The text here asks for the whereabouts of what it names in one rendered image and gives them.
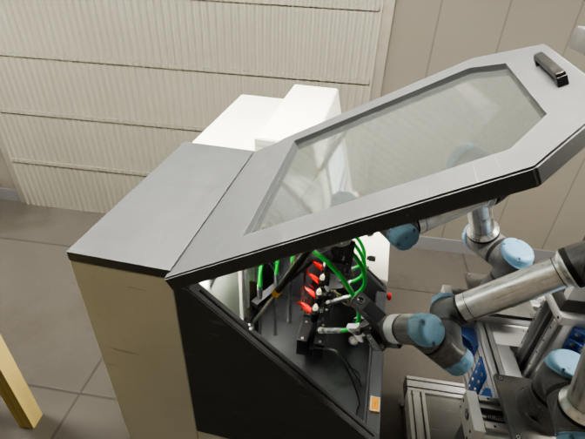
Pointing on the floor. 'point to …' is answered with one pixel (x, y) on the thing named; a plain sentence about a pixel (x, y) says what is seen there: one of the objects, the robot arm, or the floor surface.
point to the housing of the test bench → (158, 269)
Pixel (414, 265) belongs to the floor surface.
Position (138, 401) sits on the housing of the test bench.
